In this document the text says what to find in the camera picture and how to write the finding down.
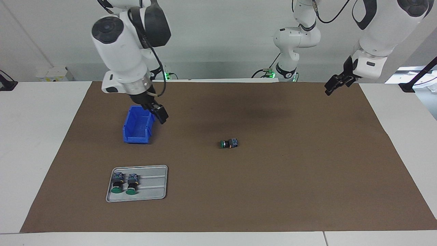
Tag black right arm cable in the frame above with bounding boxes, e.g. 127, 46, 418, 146
128, 9, 167, 98

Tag black left base cable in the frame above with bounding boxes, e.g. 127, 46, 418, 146
252, 53, 281, 78

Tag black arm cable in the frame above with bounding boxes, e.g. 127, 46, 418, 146
128, 9, 167, 98
316, 0, 351, 24

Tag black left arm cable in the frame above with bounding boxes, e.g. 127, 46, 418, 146
316, 0, 351, 24

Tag grey metal tray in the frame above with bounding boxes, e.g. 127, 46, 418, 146
105, 165, 168, 203

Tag brown table mat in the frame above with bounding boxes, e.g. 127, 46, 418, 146
20, 81, 437, 233

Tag blue plastic bin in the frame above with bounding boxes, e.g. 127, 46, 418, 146
122, 105, 156, 144

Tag green push button switch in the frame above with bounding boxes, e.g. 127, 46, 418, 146
218, 138, 239, 150
125, 173, 140, 195
110, 172, 125, 194

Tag white background box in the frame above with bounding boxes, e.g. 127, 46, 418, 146
36, 66, 69, 82

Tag black table clamp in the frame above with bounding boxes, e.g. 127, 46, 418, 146
0, 70, 18, 91

